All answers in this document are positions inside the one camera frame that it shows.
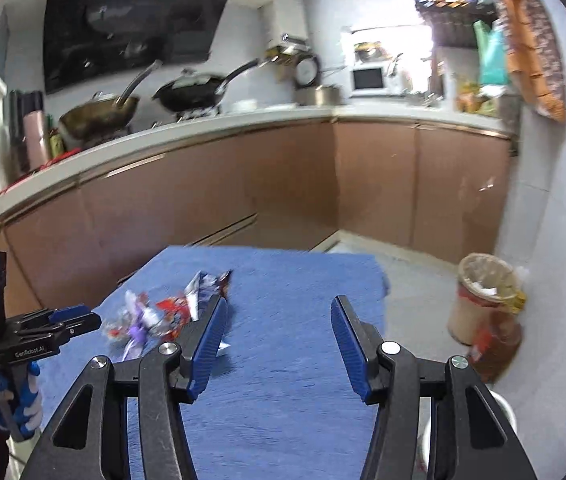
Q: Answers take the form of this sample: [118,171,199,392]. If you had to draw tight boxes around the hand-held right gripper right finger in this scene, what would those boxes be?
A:
[330,295,538,480]

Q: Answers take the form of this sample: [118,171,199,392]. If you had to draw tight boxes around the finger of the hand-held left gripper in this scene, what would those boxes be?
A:
[60,312,103,345]
[45,304,92,325]

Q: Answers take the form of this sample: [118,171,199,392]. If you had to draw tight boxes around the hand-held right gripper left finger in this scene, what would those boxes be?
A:
[22,296,230,480]

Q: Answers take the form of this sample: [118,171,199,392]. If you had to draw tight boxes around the dark red snack bag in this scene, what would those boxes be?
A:
[185,270,234,322]

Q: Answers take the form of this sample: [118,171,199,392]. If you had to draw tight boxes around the bin with brown bag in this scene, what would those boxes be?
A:
[447,253,528,384]

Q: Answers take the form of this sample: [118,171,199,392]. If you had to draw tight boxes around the person's left hand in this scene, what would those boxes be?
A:
[0,361,44,434]

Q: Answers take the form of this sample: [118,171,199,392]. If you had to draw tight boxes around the clear crumpled candy wrapper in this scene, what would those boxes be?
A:
[100,309,132,345]

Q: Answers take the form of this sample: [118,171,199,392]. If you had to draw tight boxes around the purple snack wrapper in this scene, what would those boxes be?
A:
[122,290,164,361]

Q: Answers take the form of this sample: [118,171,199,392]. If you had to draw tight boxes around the blue fluffy towel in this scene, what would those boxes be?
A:
[38,245,392,480]

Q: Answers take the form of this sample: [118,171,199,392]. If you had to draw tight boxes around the red strip on counter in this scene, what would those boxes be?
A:
[0,147,82,197]

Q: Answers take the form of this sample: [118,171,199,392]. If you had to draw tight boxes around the brown kitchen base cabinets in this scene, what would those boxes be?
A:
[0,115,514,333]

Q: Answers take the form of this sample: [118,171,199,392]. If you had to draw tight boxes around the pink thermos bottle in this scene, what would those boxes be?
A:
[23,110,54,172]

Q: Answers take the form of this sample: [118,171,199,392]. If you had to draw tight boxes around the brass coloured wok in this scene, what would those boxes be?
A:
[58,60,164,144]

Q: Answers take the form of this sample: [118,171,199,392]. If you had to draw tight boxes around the black gas stove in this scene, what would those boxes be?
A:
[65,106,224,147]

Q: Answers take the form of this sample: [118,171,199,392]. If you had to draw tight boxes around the black wok with lid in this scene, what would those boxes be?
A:
[152,57,264,114]

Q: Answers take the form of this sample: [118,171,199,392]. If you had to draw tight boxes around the steel cooking pot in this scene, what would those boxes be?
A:
[296,85,342,107]

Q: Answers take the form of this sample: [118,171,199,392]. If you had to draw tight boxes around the white microwave oven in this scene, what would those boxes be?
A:
[350,62,404,97]

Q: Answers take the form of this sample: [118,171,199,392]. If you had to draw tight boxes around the yellow food packets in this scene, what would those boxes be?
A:
[455,80,502,117]

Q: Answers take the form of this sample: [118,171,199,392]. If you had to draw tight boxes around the round pot lid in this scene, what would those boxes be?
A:
[295,55,322,89]

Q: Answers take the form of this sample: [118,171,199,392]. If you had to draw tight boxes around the black range hood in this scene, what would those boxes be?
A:
[43,0,244,97]

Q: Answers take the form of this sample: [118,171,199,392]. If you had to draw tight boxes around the white microwave rack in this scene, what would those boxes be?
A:
[340,26,434,97]

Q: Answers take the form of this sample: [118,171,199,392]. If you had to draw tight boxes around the green plastic bag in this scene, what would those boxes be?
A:
[473,20,510,87]

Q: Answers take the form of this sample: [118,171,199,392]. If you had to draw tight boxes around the white water heater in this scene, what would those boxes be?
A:
[266,0,310,47]

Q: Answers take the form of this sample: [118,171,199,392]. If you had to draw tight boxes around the orange patterned cloth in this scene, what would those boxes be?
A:
[485,0,566,124]

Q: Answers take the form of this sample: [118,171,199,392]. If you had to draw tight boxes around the dark wall shelf with goods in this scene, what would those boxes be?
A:
[405,0,500,52]

